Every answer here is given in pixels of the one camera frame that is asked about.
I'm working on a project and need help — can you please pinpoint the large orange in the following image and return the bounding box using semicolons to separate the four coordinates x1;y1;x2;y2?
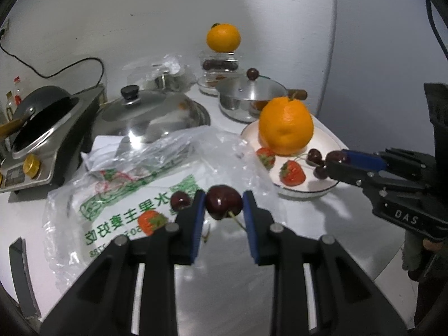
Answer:
258;96;314;156

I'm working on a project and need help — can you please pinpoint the red strawberry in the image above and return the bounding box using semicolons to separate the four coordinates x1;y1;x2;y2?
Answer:
137;211;169;237
256;147;276;171
279;160;306;187

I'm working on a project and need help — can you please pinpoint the small steel pot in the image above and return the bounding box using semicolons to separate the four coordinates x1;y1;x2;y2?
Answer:
219;88;308;123

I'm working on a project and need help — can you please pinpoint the white paper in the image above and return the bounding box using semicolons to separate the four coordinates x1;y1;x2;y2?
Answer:
81;135;127;172

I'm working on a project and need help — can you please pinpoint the large steel lid black knob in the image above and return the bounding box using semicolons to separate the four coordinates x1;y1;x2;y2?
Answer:
93;85;211;144

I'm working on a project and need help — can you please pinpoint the small orange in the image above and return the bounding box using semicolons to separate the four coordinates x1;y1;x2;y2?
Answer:
206;23;241;53

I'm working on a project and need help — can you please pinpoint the steel induction cooker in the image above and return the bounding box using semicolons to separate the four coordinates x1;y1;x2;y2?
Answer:
0;85;106;193

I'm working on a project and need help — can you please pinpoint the dark phone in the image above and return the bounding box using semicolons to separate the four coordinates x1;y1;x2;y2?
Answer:
9;237;42;321

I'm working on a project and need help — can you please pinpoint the red cap bottle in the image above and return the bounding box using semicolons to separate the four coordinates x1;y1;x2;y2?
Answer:
12;76;23;107

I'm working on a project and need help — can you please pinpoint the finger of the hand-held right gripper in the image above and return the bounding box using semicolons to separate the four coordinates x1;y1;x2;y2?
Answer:
324;162;386;187
341;148;435;182

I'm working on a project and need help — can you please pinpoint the clear glass container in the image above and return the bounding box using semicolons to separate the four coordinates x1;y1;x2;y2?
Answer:
200;51;242;78

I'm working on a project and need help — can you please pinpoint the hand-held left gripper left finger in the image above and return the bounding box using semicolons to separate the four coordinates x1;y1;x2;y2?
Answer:
40;189;207;336

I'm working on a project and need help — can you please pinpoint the white plate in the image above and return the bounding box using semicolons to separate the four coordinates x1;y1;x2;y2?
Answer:
240;115;351;200

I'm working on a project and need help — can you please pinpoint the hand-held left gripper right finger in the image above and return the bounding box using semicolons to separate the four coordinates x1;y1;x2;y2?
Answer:
242;190;408;336

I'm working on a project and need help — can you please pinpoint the black power cable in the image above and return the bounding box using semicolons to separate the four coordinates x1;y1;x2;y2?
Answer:
0;28;106;90

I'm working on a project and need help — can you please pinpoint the clear plastic bag green print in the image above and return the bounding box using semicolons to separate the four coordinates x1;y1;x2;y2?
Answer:
43;126;288;293

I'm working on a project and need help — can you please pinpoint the small clear bottle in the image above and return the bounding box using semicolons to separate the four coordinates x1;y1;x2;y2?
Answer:
4;91;16;120

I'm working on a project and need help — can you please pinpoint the black wok wooden handle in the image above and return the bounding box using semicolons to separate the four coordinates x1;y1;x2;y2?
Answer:
0;86;76;148

